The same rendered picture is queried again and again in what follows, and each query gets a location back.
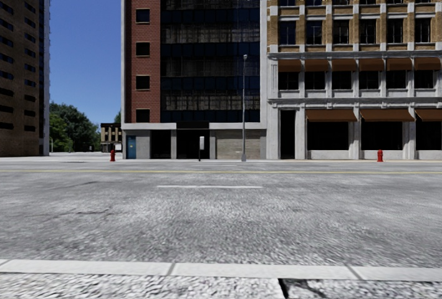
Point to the red brick and glass building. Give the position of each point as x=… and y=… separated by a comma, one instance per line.
x=205, y=74

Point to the sign on a post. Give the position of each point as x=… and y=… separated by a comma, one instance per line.
x=201, y=145

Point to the small tan building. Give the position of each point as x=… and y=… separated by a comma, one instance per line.
x=110, y=133

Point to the tan brick building with awnings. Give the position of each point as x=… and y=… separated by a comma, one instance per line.
x=363, y=82

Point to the red fire hydrant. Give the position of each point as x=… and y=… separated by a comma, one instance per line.
x=112, y=155
x=380, y=156

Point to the grey street lamp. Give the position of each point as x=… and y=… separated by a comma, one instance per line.
x=244, y=112

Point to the trees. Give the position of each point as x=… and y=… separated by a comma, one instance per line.
x=71, y=129

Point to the brown brick tower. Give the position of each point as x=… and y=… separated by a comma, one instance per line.
x=17, y=74

